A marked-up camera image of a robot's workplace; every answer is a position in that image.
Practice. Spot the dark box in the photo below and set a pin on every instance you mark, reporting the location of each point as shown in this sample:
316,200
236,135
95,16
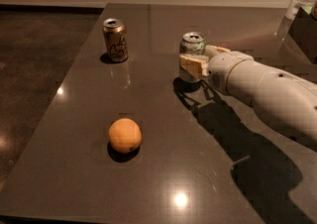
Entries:
303,31

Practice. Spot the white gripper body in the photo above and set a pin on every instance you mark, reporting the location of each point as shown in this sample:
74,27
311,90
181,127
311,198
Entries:
220,69

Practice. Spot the gold LaCroix can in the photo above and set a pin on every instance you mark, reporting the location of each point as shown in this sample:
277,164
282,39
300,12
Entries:
114,32

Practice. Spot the clear plastic bottle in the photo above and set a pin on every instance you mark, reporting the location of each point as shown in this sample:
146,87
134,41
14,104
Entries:
295,5

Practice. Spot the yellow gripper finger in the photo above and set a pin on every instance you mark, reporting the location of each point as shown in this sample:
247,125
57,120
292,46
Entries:
212,51
195,65

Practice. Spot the orange fruit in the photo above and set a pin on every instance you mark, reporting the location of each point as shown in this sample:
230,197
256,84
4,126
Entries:
125,135

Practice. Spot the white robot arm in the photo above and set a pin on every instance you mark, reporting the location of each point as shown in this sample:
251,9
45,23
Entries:
285,102

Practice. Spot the green white 7up can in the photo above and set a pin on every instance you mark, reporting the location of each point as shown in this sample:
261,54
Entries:
192,43

